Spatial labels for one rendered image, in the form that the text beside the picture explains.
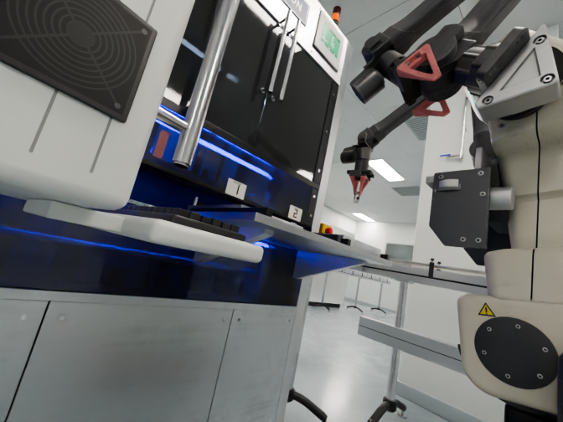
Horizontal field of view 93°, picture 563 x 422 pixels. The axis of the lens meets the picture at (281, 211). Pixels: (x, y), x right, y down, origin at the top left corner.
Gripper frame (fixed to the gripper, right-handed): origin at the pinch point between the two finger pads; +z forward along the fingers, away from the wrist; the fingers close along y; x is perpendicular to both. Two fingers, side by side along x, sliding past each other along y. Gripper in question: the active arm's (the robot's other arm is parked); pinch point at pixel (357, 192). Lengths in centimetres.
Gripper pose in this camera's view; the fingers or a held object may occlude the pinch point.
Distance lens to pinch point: 115.6
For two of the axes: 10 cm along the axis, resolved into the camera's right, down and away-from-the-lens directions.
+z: -2.0, 9.6, -1.7
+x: -5.0, -2.5, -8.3
